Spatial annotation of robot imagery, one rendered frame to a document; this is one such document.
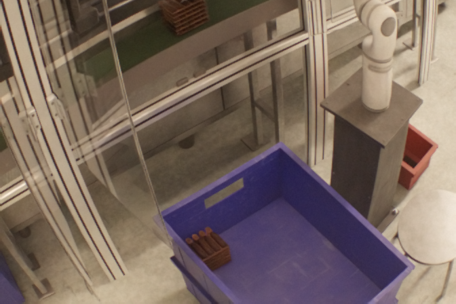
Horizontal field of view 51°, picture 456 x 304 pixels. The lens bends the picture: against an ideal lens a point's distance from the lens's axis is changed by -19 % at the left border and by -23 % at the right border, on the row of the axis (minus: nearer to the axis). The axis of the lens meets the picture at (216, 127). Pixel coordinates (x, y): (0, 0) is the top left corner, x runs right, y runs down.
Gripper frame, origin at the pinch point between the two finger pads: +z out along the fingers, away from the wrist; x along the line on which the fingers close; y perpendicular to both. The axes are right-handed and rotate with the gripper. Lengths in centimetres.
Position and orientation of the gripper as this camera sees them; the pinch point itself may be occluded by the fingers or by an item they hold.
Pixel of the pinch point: (182, 1)
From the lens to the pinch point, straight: 154.3
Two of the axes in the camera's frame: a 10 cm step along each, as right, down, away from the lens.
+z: -5.1, 3.0, 8.1
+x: -4.9, 6.7, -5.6
